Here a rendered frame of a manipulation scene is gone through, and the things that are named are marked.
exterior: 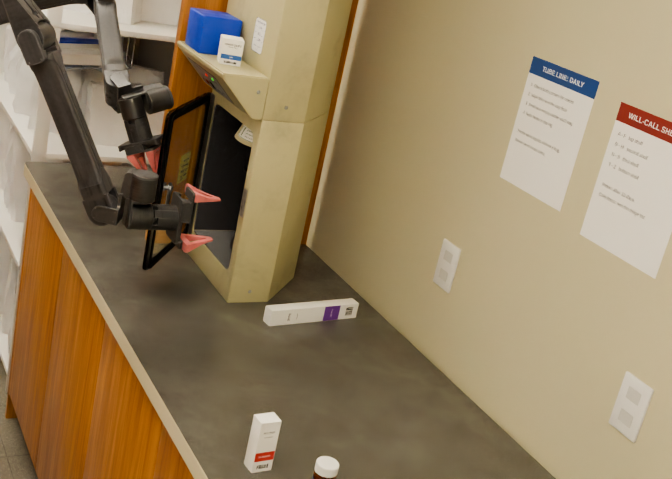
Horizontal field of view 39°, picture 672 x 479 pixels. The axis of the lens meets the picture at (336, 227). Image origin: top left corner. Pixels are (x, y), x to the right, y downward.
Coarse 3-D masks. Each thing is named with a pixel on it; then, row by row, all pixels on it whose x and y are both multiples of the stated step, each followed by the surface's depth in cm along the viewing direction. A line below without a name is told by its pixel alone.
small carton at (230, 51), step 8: (224, 40) 220; (232, 40) 221; (240, 40) 222; (224, 48) 221; (232, 48) 221; (240, 48) 222; (224, 56) 222; (232, 56) 222; (240, 56) 222; (232, 64) 223; (240, 64) 223
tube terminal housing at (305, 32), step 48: (240, 0) 234; (288, 0) 213; (336, 0) 223; (288, 48) 218; (336, 48) 235; (288, 96) 222; (288, 144) 227; (288, 192) 233; (240, 240) 232; (288, 240) 244; (240, 288) 237
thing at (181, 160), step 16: (192, 112) 235; (176, 128) 226; (192, 128) 239; (176, 144) 229; (192, 144) 243; (160, 160) 222; (176, 160) 233; (192, 160) 246; (176, 176) 236; (192, 176) 250; (160, 240) 237; (144, 256) 230
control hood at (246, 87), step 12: (180, 48) 238; (192, 60) 235; (204, 60) 223; (216, 60) 225; (216, 72) 217; (228, 72) 215; (240, 72) 217; (252, 72) 220; (228, 84) 215; (240, 84) 216; (252, 84) 217; (264, 84) 218; (240, 96) 217; (252, 96) 218; (264, 96) 220; (240, 108) 224; (252, 108) 219
